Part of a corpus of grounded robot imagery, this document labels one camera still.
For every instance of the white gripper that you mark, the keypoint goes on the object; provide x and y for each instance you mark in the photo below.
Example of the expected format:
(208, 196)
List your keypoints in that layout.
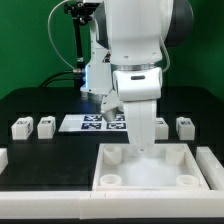
(138, 92)

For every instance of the white square table top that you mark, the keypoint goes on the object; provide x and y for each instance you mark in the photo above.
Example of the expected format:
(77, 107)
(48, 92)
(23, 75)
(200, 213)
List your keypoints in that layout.
(164, 167)

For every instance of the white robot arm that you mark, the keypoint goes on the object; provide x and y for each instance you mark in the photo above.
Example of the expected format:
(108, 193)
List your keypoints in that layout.
(128, 40)

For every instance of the white sheet with markers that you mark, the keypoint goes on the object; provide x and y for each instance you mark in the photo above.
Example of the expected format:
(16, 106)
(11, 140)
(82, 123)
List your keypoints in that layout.
(91, 122)

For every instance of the white left fence block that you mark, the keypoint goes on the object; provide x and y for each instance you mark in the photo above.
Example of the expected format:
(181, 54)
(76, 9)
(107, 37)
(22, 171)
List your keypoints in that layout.
(3, 159)

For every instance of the white front fence wall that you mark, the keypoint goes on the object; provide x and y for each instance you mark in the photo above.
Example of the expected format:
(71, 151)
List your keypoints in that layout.
(111, 204)

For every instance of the white fence wall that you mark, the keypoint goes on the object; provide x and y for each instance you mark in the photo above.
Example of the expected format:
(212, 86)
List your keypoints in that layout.
(211, 168)
(111, 204)

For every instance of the white right fence wall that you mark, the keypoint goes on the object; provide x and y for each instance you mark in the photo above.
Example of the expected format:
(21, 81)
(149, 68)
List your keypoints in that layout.
(211, 168)

